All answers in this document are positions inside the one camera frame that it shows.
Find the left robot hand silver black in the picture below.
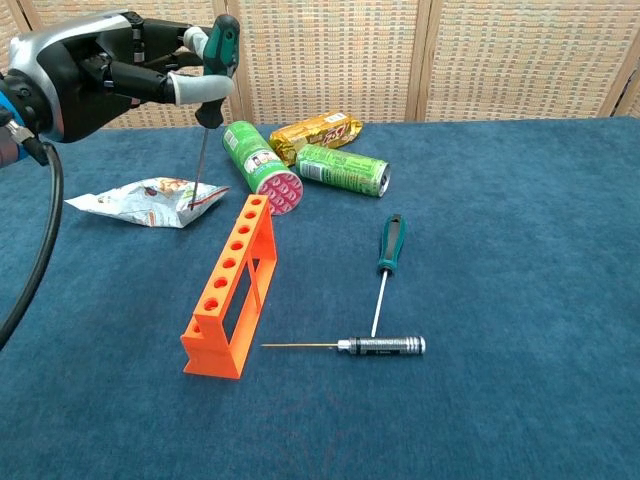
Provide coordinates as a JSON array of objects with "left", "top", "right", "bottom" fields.
[{"left": 0, "top": 10, "right": 236, "bottom": 144}]

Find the small green black screwdriver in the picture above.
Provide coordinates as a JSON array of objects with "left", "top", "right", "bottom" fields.
[{"left": 189, "top": 13, "right": 241, "bottom": 210}]

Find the orange tool rack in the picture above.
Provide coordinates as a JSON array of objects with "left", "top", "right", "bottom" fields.
[{"left": 180, "top": 193, "right": 278, "bottom": 380}]

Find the black metal precision screwdriver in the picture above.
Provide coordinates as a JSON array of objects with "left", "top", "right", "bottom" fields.
[{"left": 260, "top": 335, "right": 428, "bottom": 358}]

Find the white snack bag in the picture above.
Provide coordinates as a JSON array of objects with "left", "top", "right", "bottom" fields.
[{"left": 63, "top": 176, "right": 231, "bottom": 230}]

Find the green chip canister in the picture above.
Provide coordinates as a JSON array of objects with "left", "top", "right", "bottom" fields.
[{"left": 222, "top": 120, "right": 305, "bottom": 216}]

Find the gold foil snack package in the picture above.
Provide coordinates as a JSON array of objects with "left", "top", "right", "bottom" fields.
[{"left": 268, "top": 112, "right": 365, "bottom": 167}]

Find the woven wooden folding screen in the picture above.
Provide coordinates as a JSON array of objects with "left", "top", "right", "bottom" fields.
[{"left": 0, "top": 0, "right": 640, "bottom": 136}]

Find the green drink can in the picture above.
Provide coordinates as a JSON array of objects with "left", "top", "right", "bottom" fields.
[{"left": 295, "top": 143, "right": 391, "bottom": 199}]

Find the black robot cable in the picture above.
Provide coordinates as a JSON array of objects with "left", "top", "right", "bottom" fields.
[{"left": 0, "top": 119, "right": 66, "bottom": 352}]

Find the teal black handle screwdriver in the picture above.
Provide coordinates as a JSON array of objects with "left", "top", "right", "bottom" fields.
[{"left": 370, "top": 213, "right": 407, "bottom": 339}]

